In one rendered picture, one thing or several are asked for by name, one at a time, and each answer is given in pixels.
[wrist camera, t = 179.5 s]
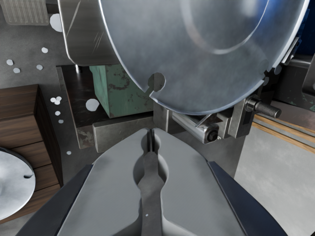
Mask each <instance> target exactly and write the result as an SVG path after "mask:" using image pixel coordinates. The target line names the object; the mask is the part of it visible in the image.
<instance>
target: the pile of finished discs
mask: <svg viewBox="0 0 315 236"><path fill-rule="evenodd" d="M35 184H36V177H35V172H34V170H33V167H32V166H31V164H30V163H29V162H28V161H27V160H26V159H25V158H24V157H22V156H21V155H19V154H18V153H16V152H14V151H12V150H9V149H7V148H3V147H0V220H2V219H4V218H7V217H9V216H10V215H12V214H14V213H15V212H17V211H18V210H20V209H21V208H22V207H23V206H24V205H25V204H26V203H27V202H28V201H29V200H30V198H31V196H32V194H33V192H34V190H35Z"/></svg>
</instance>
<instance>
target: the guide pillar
mask: <svg viewBox="0 0 315 236"><path fill-rule="evenodd" d="M312 58H313V55H307V54H300V53H295V55H294V57H292V59H291V60H290V62H289V64H288V66H295V67H300V68H305V69H309V66H310V64H311V61H312Z"/></svg>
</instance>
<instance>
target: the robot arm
mask: <svg viewBox="0 0 315 236"><path fill-rule="evenodd" d="M150 141H152V151H153V152H155V154H156V155H157V156H158V175H159V176H160V177H161V179H162V180H163V182H164V184H165V185H164V186H163V188H162V189H161V193H160V220H161V231H162V236H288V235H287V233H286V232H285V231H284V230H283V228H282V227H281V226H280V225H279V223H278V222H277V221H276V220H275V219H274V217H273V216H272V215H271V214H270V213H269V212H268V211H267V210H266V209H265V208H264V207H263V206H262V205H261V204H260V203H259V202H258V201H257V200H256V199H255V198H254V197H253V196H252V195H251V194H249V193H248V192H247V191H246V190H245V189H244V188H243V187H242V186H241V185H240V184H239V183H237V182H236V181H235V180H234V179H233V178H232V177H231V176H230V175H229V174H228V173H227V172H225V171H224V170H223V169H222V168H221V167H220V166H219V165H218V164H217V163H216V162H215V161H213V162H209V161H208V160H207V159H206V158H205V157H204V156H203V155H202V154H200V153H199V152H198V151H197V150H195V149H194V148H193V147H191V146H190V145H188V144H186V143H185V142H183V141H181V140H179V139H177V138H176V137H174V136H172V135H170V134H169V133H167V132H165V131H163V130H162V129H160V128H157V127H156V128H153V129H149V128H143V129H141V130H139V131H137V132H135V133H134V134H132V135H130V136H129V137H127V138H125V139H124V140H122V141H121V142H119V143H117V144H116V145H114V146H113V147H111V148H110V149H108V150H107V151H105V152H104V153H103V154H102V155H101V156H100V157H99V158H98V159H97V160H95V162H93V164H86V165H85V166H84V167H82V168H81V169H80V170H79V171H78V172H77V173H76V174H75V175H74V176H73V177H72V178H71V179H70V180H69V181H68V182H67V183H66V184H65V185H64V186H62V187H61V188H60V189H59V190H58V191H57V192H56V193H55V194H54V195H53V196H52V197H51V198H50V199H49V200H48V201H47V202H46V203H45V204H43V205H42V206H41V207H40V208H39V209H38V210H37V211H36V212H35V213H34V214H33V215H32V217H31V218H30V219H29V220H28V221H27V222H26V223H25V224H24V226H23V227H22V228H21V229H20V230H19V232H18V233H17V234H16V235H15V236H141V235H142V223H143V211H142V195H141V190H140V189H139V187H138V184H139V182H140V180H141V179H142V178H143V176H144V157H145V156H146V154H147V153H148V152H150Z"/></svg>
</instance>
